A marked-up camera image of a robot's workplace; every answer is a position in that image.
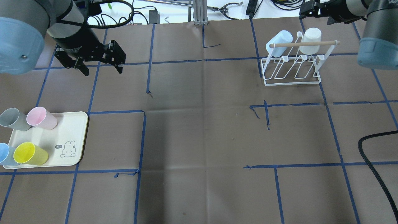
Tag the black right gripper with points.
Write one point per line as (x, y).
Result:
(344, 11)

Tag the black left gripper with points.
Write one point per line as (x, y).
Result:
(80, 42)

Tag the cream rabbit print tray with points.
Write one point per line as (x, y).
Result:
(64, 144)

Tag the white wire cup rack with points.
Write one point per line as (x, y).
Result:
(294, 68)

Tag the black power adapter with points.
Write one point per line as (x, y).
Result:
(153, 17)

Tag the wooden rack dowel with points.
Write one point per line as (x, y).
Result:
(301, 44)

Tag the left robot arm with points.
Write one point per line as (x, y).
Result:
(25, 23)

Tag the pink plastic cup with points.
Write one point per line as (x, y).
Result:
(41, 118)

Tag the aluminium frame post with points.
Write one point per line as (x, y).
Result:
(200, 12)

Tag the grey plastic cup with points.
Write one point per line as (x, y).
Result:
(14, 119)

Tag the yellow plastic cup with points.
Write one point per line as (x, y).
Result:
(29, 153)

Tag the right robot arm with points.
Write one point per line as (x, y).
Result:
(378, 47)

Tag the white plastic cup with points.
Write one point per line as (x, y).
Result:
(312, 34)

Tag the light blue plastic cup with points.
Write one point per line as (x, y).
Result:
(282, 37)

